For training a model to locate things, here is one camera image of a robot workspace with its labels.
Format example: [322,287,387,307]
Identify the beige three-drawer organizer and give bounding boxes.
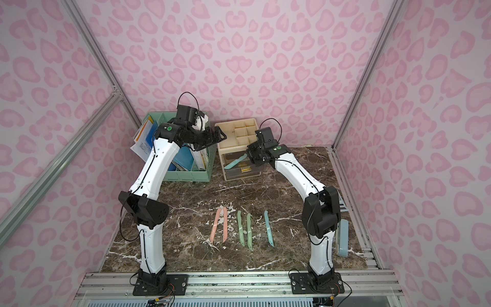
[215,118,263,181]

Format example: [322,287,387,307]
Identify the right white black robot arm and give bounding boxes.
[246,127,341,286]

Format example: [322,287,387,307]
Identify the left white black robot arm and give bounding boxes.
[118,104,226,292]

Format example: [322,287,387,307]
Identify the pink fruit knife left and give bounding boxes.
[209,207,222,244]

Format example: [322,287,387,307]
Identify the pink fruit knife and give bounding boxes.
[222,207,228,243]
[209,207,222,244]

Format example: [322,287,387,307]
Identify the green fruit knife left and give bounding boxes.
[237,211,245,246]

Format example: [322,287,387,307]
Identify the green fruit knife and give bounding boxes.
[246,213,253,251]
[237,211,245,246]

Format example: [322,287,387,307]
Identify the green fruit knife right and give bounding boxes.
[246,213,253,251]

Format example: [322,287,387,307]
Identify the pink fruit knife right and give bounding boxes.
[222,207,228,243]

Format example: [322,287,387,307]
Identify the blue folders in organizer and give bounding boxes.
[145,119,194,171]

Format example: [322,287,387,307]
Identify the green file organizer box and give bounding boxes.
[142,111,216,183]

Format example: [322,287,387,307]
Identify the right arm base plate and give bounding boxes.
[288,271,345,296]

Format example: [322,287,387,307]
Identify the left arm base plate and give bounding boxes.
[132,271,189,296]

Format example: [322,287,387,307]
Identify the aluminium front rail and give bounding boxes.
[71,270,408,306]

